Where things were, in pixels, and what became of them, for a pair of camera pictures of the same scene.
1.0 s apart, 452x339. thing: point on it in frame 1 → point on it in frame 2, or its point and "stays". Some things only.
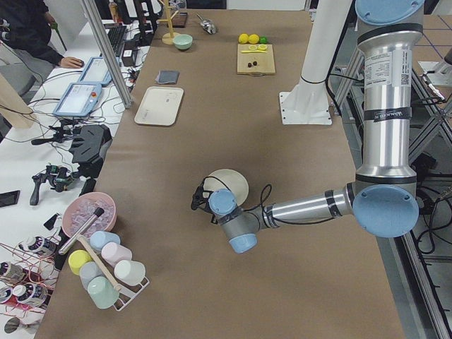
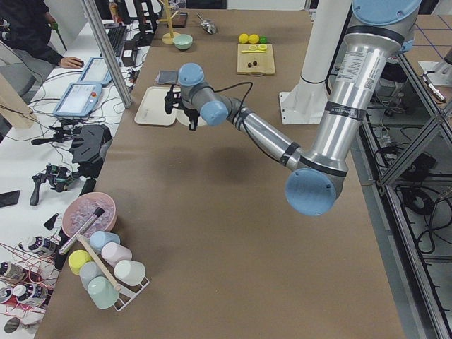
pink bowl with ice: [78, 211] stays
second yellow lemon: [253, 39] stays
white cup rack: [127, 293] stays
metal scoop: [207, 25] stays
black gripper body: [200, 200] → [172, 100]
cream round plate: [235, 182] → [183, 116]
